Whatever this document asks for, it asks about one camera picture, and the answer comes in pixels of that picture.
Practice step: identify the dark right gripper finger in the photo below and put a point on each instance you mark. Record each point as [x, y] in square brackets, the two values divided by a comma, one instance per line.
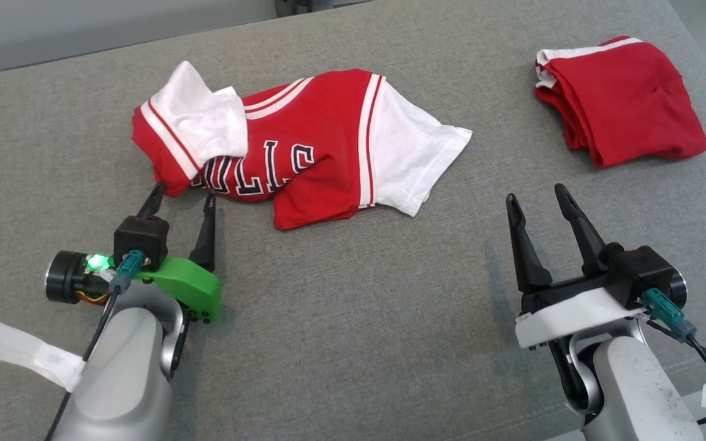
[586, 239]
[527, 263]

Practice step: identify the red Bulls 23 shorts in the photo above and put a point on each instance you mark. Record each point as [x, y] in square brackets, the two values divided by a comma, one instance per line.
[629, 98]

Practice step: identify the white tape tag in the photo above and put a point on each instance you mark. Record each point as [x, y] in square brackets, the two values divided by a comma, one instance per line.
[28, 355]

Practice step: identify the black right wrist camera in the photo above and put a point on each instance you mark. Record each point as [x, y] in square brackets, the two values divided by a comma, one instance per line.
[638, 272]

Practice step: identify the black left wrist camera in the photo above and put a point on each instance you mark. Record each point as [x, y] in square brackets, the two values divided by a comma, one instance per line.
[141, 242]

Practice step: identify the red white Bulls jersey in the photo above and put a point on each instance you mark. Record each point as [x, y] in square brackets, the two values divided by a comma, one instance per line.
[328, 122]

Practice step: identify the grey metal partition post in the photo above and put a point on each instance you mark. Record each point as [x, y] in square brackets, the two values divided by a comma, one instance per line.
[304, 6]

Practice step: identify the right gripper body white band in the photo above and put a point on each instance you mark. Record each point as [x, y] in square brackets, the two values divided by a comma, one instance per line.
[573, 312]

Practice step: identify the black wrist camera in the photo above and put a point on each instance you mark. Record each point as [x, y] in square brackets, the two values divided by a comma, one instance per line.
[141, 242]
[638, 272]

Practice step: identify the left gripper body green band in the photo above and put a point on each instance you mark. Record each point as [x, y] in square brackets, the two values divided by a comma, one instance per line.
[197, 288]

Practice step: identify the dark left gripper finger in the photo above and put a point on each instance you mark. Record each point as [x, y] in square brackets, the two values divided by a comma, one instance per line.
[152, 205]
[207, 239]

